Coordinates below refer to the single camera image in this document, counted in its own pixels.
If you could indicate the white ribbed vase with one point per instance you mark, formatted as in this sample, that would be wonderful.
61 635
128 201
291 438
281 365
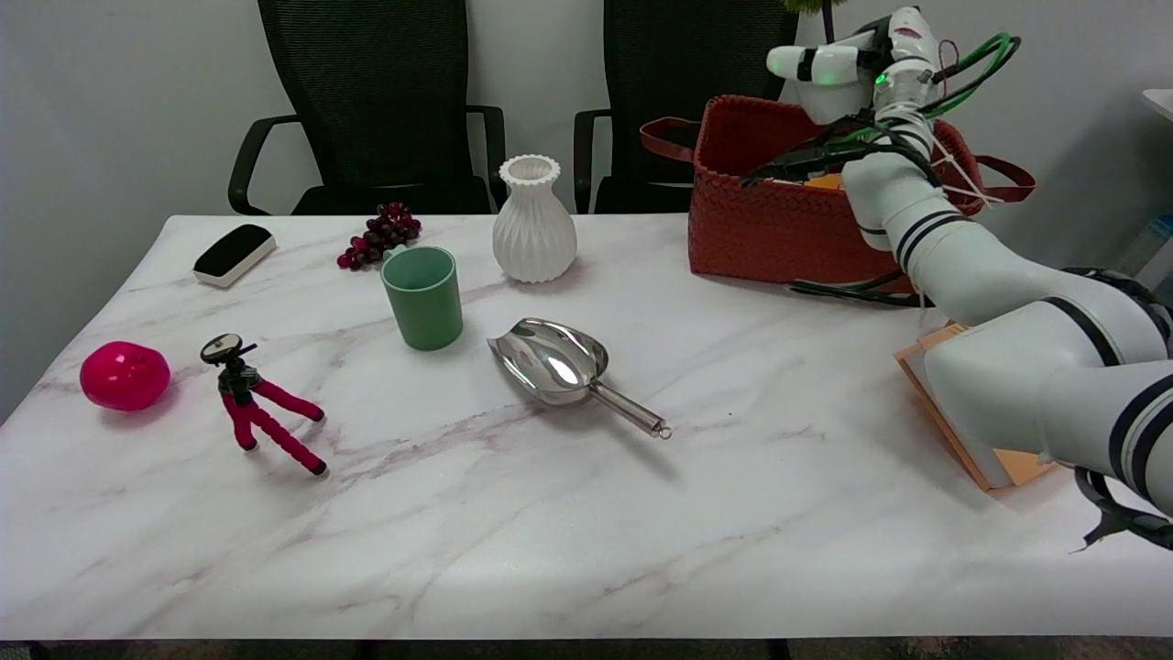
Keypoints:
536 229

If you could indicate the red flexible mini tripod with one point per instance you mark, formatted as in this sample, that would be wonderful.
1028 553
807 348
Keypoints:
261 412

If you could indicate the pink ball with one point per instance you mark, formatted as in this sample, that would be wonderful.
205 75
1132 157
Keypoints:
124 376

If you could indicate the black mesh office chair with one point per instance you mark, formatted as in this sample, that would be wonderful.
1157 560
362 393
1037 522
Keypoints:
367 92
678 73

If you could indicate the green ball potted plant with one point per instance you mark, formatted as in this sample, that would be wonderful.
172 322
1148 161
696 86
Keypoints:
829 104

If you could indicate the white side table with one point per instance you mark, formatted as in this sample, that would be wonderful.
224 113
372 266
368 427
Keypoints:
1159 101

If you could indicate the green plastic cup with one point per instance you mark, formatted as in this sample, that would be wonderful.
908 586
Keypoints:
423 302

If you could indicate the red woven basket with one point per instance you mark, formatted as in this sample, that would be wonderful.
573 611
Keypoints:
751 220

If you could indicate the silver metal scoop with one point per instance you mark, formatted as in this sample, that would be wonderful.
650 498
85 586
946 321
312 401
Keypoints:
550 362

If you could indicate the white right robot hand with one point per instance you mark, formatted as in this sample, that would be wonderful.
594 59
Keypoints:
825 64

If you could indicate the black white board eraser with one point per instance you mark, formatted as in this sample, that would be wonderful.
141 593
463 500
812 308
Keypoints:
234 252

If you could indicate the purple grape bunch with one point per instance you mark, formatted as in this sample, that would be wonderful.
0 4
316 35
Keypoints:
380 234

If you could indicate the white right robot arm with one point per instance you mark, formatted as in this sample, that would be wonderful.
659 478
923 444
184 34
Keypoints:
971 266

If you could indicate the orange pineapple book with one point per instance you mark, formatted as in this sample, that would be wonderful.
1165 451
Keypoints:
1003 472

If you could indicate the translucent blue storage bin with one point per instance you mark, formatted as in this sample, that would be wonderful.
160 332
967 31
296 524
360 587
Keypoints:
1156 252

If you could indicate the orange box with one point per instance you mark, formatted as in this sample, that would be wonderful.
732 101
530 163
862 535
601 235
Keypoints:
825 181

